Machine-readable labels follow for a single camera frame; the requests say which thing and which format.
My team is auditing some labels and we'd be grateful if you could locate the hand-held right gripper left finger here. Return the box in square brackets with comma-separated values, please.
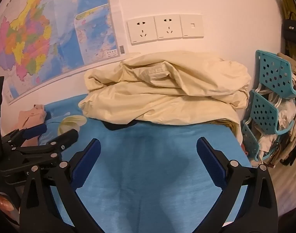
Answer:
[20, 138, 107, 233]

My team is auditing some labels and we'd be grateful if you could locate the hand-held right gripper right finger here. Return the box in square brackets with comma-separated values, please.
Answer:
[194, 136, 279, 233]

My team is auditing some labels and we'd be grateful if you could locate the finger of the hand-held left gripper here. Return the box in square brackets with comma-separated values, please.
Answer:
[2, 123, 47, 148]
[2, 129, 79, 173]

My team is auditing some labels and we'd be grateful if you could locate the cream large garment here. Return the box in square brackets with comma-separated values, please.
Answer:
[79, 51, 252, 148]

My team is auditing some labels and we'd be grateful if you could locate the person's left hand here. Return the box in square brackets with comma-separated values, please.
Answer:
[0, 190, 19, 224]

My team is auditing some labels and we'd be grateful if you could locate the pink folded garment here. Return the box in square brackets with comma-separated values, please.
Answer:
[18, 104, 47, 146]

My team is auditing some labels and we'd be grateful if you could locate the olive jacket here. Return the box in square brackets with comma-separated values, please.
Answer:
[217, 119, 239, 136]

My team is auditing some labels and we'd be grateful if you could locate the blue bed sheet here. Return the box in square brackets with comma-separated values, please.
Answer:
[37, 93, 251, 233]

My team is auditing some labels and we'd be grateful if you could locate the white cloth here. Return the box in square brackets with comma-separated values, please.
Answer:
[277, 99, 296, 130]

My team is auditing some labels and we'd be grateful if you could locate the teal plastic storage rack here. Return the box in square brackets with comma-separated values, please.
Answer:
[241, 50, 296, 163]

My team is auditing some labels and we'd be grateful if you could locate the beige cloth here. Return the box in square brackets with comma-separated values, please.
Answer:
[277, 52, 296, 91]

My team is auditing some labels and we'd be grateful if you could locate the yellow black patterned fabric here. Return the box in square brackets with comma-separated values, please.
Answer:
[281, 0, 296, 61]

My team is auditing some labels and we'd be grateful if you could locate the colourful wall map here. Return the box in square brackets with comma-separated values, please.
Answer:
[0, 0, 127, 106]

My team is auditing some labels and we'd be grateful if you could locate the white wall socket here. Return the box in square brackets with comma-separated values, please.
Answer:
[127, 16, 157, 44]
[154, 15, 183, 40]

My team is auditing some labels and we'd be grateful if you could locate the black bag on wall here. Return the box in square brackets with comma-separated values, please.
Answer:
[283, 19, 296, 42]

